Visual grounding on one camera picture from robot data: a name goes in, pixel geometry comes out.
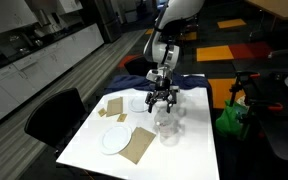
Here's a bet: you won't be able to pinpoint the white round plate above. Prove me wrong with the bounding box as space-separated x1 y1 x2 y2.
100 124 133 156
127 94 151 114

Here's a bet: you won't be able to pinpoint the black tripod with orange handles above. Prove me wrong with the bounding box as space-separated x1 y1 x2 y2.
228 69 285 141

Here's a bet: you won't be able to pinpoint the large brown paper napkin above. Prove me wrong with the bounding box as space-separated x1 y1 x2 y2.
118 126 157 166

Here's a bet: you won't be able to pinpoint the white upper wall cabinet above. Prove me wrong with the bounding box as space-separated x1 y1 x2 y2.
0 0 40 39

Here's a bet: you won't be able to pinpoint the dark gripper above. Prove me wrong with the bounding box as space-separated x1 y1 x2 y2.
144 69 181 115

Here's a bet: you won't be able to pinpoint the green plastic bag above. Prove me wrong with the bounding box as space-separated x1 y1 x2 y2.
215 99 252 140

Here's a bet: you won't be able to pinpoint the white kitchen base cabinets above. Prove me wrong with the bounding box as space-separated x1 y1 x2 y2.
0 23 105 133

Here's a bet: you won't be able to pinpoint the wooden table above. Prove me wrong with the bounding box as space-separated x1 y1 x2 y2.
245 0 288 20

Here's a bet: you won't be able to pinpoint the stainless steel refrigerator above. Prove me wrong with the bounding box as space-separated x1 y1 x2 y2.
80 0 123 44

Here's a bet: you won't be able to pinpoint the dark blue cloth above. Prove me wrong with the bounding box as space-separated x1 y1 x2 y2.
104 73 214 102

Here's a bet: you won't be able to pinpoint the black office chair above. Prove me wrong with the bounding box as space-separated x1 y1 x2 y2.
23 87 89 158

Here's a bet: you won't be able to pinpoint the grey office chair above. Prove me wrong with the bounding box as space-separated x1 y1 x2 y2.
267 46 288 63

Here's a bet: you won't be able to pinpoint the clear plastic cup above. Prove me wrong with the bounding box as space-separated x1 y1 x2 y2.
153 105 181 147

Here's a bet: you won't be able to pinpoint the medium brown paper napkin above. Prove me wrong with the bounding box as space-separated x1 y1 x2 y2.
105 96 125 118

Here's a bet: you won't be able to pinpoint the dark side desk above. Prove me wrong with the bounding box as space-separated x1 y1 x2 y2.
250 71 288 164

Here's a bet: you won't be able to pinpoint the small brown paper square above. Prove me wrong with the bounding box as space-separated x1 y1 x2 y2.
116 113 129 123
97 107 108 118

